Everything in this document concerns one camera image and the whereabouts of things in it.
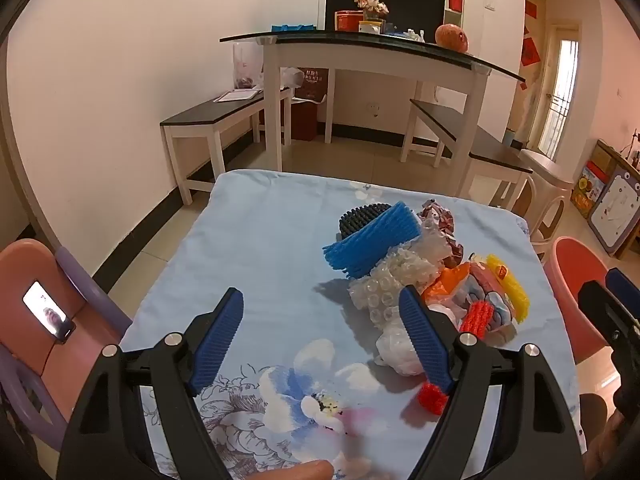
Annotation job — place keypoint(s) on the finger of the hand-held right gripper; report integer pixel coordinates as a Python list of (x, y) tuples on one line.
[(605, 310), (622, 282)]

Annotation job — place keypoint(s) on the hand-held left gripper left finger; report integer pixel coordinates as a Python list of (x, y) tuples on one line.
[(215, 345)]

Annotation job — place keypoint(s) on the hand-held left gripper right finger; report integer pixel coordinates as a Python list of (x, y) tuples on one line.
[(427, 345)]

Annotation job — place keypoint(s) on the white plastic bag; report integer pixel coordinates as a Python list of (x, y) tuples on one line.
[(395, 350)]

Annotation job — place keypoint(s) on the pink plastic basin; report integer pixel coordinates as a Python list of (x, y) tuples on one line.
[(570, 285)]

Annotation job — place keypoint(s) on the red foam net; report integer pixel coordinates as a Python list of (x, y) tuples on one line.
[(432, 399), (477, 317)]

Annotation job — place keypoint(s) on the orange plastic wrapper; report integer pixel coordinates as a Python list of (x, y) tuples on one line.
[(445, 280)]

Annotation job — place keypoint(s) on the clear bubble wrap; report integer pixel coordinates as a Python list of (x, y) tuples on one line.
[(395, 275)]

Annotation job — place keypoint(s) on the yellow foam net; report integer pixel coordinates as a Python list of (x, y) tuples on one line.
[(510, 285)]

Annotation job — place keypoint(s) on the blue foam net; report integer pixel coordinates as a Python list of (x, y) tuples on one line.
[(370, 245)]

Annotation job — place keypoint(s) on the red-brown wrapper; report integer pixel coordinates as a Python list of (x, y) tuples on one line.
[(440, 220)]

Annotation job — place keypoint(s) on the black foam net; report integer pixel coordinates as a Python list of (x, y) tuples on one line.
[(357, 217)]

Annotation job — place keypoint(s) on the person's left hand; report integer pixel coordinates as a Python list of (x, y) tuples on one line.
[(295, 471)]

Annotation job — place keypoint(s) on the grey children's drawing board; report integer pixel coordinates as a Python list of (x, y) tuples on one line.
[(617, 205)]

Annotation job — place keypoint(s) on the printed fruit carton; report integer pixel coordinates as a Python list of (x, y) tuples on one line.
[(590, 185)]

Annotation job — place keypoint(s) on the blue floral cloth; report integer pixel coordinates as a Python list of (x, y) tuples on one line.
[(260, 240)]

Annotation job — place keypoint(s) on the wooden desk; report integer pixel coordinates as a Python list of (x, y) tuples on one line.
[(612, 152)]

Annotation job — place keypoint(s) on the purple plastic stool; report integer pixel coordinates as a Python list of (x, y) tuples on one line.
[(95, 290)]

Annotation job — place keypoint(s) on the beige plastic stool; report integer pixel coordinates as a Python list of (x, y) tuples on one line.
[(545, 167)]

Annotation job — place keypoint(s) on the smartphone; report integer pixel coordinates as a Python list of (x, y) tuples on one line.
[(47, 310)]

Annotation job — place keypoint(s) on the light blue bucket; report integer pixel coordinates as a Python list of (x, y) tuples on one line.
[(511, 137)]

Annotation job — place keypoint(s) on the balcony door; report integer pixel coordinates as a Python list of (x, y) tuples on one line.
[(562, 90)]

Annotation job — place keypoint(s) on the dark-top white bench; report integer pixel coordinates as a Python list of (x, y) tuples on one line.
[(210, 112), (450, 120)]

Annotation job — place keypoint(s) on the red cardboard box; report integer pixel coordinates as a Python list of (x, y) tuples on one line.
[(304, 120)]

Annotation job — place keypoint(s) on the red diamond paper decoration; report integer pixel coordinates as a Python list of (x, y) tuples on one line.
[(531, 51)]

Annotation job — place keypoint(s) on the paper sheet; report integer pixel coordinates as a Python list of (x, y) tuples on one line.
[(235, 96)]

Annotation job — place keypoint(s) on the pale plastic bag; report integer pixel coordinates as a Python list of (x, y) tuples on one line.
[(292, 80)]

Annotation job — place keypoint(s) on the brown paper gift bag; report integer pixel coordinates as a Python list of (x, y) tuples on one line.
[(313, 85)]

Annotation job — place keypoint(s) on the translucent shopping bag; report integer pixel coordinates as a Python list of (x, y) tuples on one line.
[(245, 67)]

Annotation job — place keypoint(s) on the red paper banner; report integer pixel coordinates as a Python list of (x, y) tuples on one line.
[(531, 10)]

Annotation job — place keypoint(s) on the glass-top white dining table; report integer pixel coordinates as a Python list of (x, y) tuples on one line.
[(350, 57)]

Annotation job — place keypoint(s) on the red pomegranate ornament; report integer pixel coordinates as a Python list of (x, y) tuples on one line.
[(452, 37)]

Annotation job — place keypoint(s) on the small white box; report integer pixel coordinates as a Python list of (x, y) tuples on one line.
[(371, 27)]

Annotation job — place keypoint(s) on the folded blue cloth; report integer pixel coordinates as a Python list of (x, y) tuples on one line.
[(292, 27)]

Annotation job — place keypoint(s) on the small red box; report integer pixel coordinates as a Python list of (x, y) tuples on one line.
[(455, 1)]

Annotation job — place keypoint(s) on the red tin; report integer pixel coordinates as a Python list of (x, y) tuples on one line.
[(347, 21)]

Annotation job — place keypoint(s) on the black flat screen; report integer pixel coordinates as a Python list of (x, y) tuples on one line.
[(400, 5)]

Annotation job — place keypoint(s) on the wall socket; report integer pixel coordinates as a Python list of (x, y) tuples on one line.
[(372, 109)]

